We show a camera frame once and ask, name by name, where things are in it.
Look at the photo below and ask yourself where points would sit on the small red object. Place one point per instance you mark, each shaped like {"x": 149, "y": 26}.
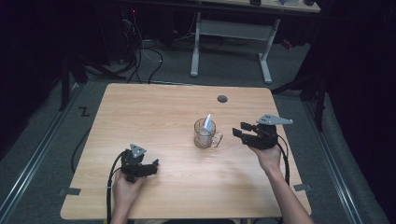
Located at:
{"x": 287, "y": 44}

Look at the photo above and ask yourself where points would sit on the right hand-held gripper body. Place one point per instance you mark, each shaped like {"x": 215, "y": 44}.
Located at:
{"x": 266, "y": 137}

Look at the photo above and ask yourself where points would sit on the white frame desk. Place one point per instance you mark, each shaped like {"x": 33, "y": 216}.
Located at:
{"x": 232, "y": 29}

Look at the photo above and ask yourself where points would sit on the clear glass mug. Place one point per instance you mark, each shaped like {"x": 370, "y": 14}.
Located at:
{"x": 205, "y": 137}

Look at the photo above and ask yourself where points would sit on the dark computer tower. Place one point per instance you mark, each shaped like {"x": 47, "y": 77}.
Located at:
{"x": 128, "y": 34}

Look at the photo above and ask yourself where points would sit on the person's left hand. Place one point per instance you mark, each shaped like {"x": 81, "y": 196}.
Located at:
{"x": 126, "y": 191}

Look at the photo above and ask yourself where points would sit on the person's right hand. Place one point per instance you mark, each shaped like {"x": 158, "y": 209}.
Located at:
{"x": 270, "y": 158}

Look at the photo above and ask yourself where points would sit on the metal floor rail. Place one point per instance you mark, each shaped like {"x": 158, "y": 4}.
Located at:
{"x": 334, "y": 168}
{"x": 34, "y": 158}

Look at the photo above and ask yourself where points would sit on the white blue toothpaste tube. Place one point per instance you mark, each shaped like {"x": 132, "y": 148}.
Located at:
{"x": 208, "y": 123}

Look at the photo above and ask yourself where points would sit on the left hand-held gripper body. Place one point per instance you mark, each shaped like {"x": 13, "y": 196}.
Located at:
{"x": 134, "y": 160}

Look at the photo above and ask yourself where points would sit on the black metal stand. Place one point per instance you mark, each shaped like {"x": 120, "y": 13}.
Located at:
{"x": 65, "y": 84}
{"x": 319, "y": 99}

